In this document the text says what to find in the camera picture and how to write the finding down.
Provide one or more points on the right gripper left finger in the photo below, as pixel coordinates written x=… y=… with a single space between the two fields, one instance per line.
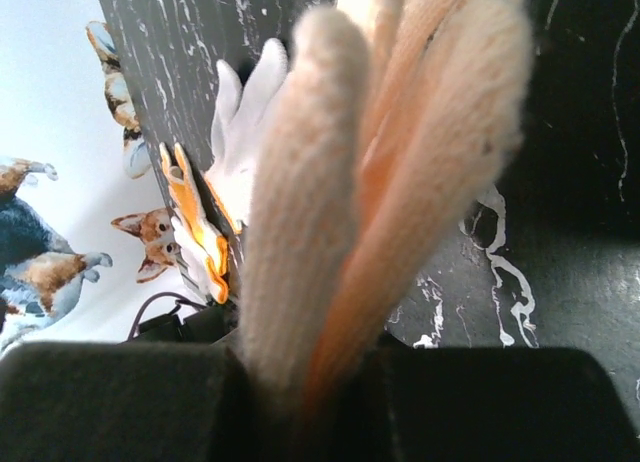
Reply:
x=123 y=402

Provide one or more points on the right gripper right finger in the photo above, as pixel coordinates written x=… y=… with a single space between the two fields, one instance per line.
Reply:
x=492 y=404

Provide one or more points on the cream glove red cuff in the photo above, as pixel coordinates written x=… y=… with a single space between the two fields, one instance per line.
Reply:
x=395 y=116

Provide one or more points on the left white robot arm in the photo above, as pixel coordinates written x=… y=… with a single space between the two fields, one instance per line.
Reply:
x=205 y=326

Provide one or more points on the orange palm white glove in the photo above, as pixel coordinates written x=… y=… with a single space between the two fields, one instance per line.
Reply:
x=210 y=210

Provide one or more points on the plain white knit glove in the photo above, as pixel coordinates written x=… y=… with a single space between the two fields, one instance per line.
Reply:
x=241 y=115

